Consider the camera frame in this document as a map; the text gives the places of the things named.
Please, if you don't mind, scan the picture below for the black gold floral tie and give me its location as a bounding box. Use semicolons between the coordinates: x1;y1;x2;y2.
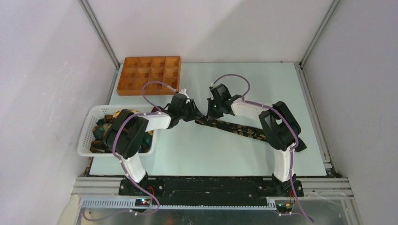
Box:
195;115;308;153

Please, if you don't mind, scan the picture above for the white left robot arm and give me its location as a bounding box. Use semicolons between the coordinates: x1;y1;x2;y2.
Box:
102;93;203;195

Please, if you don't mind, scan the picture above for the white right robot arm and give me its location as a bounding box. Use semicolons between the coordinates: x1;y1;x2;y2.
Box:
207;84;307;196

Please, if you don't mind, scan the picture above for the dark red striped tie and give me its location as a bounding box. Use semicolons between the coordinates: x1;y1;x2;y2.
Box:
151;107;162;113

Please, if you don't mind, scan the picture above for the wooden compartment tray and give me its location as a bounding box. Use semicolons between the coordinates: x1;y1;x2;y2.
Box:
116;56;181;96

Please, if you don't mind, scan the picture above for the white plastic basket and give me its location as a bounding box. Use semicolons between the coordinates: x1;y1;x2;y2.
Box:
77;105;157;157

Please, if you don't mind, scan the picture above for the green gold patterned tie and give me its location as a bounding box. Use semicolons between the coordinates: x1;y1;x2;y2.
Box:
89;110;153;154

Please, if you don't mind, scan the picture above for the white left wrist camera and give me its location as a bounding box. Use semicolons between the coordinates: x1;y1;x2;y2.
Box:
178;88;190;104

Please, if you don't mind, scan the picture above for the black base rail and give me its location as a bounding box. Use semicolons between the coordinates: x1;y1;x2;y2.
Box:
118;176;304;207

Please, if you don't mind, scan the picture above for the aluminium frame rail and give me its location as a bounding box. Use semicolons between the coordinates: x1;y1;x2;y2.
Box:
72;177;354;210

